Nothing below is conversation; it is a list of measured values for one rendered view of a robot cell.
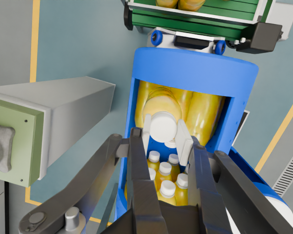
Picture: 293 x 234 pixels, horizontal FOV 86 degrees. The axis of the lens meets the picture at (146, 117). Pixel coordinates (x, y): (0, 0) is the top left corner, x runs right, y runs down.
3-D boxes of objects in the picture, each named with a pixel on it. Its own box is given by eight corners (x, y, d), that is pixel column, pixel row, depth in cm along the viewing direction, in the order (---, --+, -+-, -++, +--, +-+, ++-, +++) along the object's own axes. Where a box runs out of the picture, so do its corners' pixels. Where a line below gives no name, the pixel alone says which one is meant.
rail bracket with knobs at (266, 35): (228, 50, 55) (243, 47, 45) (234, 28, 53) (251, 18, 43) (256, 55, 55) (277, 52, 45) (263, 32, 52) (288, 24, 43)
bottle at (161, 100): (180, 101, 41) (196, 126, 23) (160, 119, 42) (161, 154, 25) (161, 81, 39) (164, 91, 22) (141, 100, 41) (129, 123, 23)
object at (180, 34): (170, 47, 53) (174, 41, 41) (172, 39, 53) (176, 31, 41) (199, 51, 53) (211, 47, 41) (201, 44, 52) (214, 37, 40)
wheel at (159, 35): (156, 44, 48) (161, 46, 49) (159, 28, 47) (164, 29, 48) (148, 44, 51) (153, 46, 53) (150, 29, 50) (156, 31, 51)
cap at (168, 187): (169, 185, 45) (170, 179, 45) (176, 194, 42) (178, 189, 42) (157, 187, 44) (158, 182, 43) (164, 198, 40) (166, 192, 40)
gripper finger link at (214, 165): (195, 156, 14) (228, 162, 14) (186, 134, 19) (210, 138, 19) (191, 170, 14) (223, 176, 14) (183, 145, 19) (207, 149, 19)
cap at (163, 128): (181, 125, 23) (183, 130, 21) (161, 141, 24) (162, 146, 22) (163, 107, 22) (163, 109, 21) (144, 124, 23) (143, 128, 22)
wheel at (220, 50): (212, 54, 49) (219, 54, 47) (217, 38, 47) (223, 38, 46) (217, 56, 52) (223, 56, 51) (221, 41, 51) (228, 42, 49)
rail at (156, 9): (129, 8, 49) (127, 4, 46) (129, 5, 49) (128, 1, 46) (257, 28, 48) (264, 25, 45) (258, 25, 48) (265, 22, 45)
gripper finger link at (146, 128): (145, 159, 16) (138, 158, 16) (148, 133, 23) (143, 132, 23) (149, 133, 15) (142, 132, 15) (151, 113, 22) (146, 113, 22)
